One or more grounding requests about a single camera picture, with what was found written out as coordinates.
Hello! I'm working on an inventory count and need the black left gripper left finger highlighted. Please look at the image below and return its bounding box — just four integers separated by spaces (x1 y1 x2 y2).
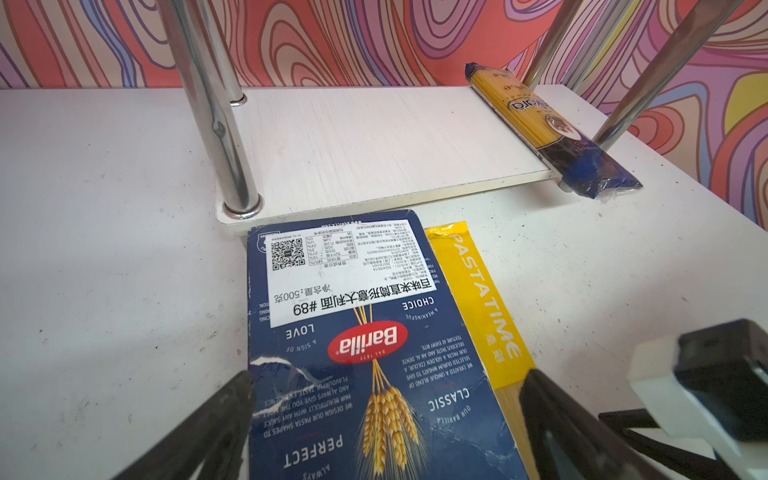
116 370 254 479

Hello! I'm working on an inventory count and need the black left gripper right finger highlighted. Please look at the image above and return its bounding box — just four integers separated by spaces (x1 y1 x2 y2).
519 370 665 479

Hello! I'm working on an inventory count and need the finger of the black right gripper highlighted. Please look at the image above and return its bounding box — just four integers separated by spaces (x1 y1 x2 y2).
598 409 739 480

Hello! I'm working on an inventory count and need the yellow Pastatime spaghetti pack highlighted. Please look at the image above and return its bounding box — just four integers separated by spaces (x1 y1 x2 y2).
426 222 540 479

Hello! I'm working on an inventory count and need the dark blue Barilla pasta box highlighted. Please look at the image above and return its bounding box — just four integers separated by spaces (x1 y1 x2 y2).
247 210 527 479

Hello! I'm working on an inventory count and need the clear blue spaghetti pack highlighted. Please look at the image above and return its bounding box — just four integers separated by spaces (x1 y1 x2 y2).
465 63 643 200

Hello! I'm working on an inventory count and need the white two-tier shelf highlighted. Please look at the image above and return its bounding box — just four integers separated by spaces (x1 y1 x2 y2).
157 0 745 235

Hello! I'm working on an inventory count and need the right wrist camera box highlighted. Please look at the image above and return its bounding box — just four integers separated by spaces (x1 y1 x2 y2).
627 319 767 479

